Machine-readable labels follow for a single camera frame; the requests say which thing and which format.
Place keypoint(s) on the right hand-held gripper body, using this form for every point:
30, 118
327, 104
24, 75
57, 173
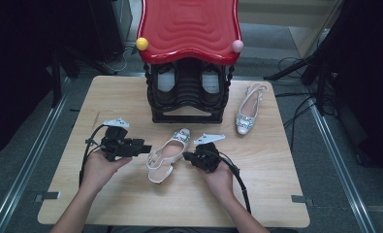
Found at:
207, 157

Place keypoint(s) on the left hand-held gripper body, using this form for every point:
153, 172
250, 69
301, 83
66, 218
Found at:
116, 145

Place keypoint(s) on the white jewelled slingback heel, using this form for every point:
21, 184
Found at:
169, 152
248, 113

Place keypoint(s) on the black leather shoe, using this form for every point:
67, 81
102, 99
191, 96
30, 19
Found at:
165, 82
211, 82

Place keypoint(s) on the red and black shoe rack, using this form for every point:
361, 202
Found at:
189, 32

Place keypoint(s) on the person's right hand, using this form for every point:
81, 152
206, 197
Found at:
221, 181

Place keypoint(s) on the person's left hand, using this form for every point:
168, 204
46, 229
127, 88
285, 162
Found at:
98, 171

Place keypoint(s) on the black metal stand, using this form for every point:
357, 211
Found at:
56, 77

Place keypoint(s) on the yellow ball knob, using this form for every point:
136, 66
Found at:
142, 44

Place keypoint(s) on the pink ball knob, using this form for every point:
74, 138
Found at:
238, 46

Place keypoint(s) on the dark cabinet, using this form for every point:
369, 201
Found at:
111, 29

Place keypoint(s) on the black tripod stand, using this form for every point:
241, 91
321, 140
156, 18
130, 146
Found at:
289, 68

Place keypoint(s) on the metal floor rail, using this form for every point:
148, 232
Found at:
34, 152
341, 165

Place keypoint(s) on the grey table bracket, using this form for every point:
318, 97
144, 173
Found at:
302, 200
48, 196

